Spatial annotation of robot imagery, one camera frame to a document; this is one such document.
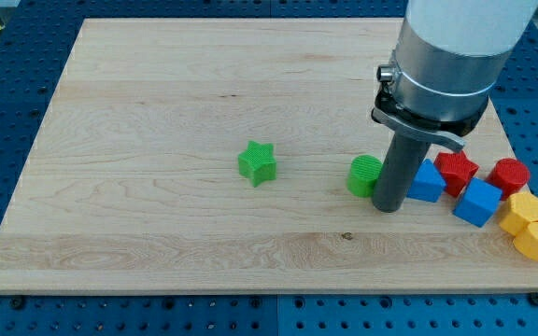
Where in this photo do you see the red star block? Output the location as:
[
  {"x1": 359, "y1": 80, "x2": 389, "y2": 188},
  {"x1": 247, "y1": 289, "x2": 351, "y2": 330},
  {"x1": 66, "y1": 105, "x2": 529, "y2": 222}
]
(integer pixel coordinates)
[{"x1": 434, "y1": 151, "x2": 479, "y2": 197}]

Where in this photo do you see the red cylinder block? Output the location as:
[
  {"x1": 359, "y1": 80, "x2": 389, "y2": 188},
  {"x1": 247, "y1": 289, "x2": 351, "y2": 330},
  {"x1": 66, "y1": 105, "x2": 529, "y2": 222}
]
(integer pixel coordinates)
[{"x1": 486, "y1": 158, "x2": 531, "y2": 201}]

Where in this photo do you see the green cylinder block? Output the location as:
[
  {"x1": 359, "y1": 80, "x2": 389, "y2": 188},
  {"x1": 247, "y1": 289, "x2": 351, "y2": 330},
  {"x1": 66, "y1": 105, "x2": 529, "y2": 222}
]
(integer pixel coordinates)
[{"x1": 347, "y1": 155, "x2": 382, "y2": 198}]

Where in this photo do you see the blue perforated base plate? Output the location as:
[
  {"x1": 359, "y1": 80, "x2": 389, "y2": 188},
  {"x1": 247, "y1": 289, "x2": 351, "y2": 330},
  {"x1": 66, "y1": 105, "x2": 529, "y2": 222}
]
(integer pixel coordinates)
[{"x1": 0, "y1": 0, "x2": 538, "y2": 335}]

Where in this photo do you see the blue pentagon block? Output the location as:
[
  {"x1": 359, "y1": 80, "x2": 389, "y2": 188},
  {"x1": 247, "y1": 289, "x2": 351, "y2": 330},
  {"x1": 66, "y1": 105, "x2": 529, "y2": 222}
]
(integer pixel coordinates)
[{"x1": 406, "y1": 159, "x2": 446, "y2": 203}]

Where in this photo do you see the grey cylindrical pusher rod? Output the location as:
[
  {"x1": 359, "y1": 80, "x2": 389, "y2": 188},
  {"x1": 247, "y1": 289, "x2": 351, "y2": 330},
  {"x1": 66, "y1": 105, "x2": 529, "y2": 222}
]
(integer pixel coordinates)
[{"x1": 372, "y1": 133, "x2": 431, "y2": 213}]

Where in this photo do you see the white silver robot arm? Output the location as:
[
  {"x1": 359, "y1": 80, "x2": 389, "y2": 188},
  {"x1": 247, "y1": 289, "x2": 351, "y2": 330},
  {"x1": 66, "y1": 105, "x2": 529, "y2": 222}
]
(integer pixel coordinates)
[{"x1": 371, "y1": 0, "x2": 538, "y2": 213}]

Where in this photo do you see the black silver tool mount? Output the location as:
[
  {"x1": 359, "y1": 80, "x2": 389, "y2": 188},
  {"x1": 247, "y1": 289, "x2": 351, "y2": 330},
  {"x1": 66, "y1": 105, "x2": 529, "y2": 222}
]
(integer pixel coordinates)
[{"x1": 371, "y1": 63, "x2": 488, "y2": 152}]

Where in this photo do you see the light wooden board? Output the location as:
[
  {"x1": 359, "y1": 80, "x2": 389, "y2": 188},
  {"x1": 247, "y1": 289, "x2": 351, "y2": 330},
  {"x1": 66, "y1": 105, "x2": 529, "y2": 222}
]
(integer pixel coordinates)
[{"x1": 0, "y1": 19, "x2": 538, "y2": 296}]

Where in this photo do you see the yellow hexagon block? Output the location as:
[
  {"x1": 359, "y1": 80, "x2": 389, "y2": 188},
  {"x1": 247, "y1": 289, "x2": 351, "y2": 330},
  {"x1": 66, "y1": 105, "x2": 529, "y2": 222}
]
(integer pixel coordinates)
[{"x1": 499, "y1": 191, "x2": 538, "y2": 236}]

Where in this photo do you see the blue cube block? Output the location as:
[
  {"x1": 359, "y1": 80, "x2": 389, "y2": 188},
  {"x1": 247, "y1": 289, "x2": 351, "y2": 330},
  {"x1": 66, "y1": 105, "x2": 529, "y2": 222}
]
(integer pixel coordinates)
[{"x1": 452, "y1": 177, "x2": 503, "y2": 228}]

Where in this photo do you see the green star block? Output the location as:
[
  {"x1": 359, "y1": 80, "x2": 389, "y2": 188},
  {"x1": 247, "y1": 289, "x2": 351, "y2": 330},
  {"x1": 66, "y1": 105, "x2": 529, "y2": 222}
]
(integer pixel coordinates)
[{"x1": 237, "y1": 141, "x2": 276, "y2": 188}]

